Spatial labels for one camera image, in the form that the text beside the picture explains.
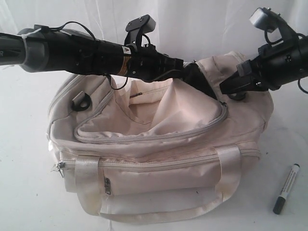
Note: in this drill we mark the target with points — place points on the white backdrop curtain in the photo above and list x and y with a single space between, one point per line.
187 29

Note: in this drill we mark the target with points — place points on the white marker black cap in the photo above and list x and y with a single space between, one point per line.
282 197

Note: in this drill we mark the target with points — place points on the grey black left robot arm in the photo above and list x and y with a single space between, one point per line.
45 49

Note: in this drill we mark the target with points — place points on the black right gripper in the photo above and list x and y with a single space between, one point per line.
268 72

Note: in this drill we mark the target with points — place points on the cream fabric duffel bag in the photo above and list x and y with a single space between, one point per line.
164 137

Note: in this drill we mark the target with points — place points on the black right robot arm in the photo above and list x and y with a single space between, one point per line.
299 38

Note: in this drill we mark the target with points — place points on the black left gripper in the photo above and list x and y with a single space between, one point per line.
147 64

